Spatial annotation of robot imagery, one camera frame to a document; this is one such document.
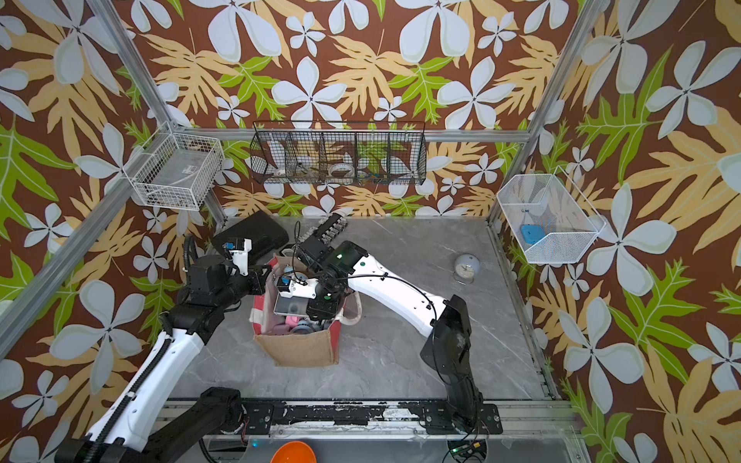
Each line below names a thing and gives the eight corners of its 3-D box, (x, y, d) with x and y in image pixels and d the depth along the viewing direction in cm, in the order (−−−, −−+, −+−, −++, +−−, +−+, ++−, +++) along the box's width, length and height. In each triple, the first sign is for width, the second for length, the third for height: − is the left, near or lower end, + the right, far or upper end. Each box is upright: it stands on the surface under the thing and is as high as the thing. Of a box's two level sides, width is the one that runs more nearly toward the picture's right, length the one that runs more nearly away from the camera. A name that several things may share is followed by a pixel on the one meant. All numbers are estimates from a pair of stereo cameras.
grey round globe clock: (455, 284, 102) (462, 270, 95) (452, 267, 107) (458, 253, 100) (476, 285, 102) (484, 271, 95) (471, 267, 107) (478, 253, 100)
